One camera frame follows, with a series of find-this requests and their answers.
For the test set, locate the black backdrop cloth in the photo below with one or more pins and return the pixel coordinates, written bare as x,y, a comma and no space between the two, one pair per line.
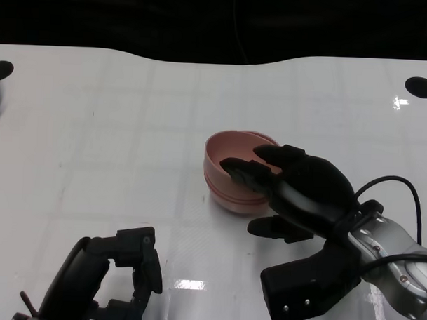
99,15

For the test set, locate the black round table grommet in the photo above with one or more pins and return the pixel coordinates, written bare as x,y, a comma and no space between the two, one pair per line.
421,87
2,69

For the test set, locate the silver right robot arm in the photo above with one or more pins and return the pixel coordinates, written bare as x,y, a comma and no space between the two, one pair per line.
395,264

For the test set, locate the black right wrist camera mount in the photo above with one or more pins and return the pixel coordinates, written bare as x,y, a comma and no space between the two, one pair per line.
300,286

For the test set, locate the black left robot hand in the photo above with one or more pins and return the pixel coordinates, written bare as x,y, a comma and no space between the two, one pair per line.
79,278

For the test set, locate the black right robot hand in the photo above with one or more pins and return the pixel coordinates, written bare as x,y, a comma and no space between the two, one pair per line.
314,188

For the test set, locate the pink plastic bowl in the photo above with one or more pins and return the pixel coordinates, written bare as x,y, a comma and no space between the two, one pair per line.
235,146
221,194
236,208

